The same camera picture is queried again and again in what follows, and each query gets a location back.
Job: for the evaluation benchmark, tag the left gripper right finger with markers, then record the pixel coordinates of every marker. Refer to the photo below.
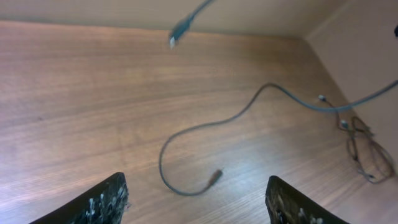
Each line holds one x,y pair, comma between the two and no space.
287,205

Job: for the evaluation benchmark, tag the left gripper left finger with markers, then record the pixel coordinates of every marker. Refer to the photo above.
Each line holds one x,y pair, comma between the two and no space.
104,203

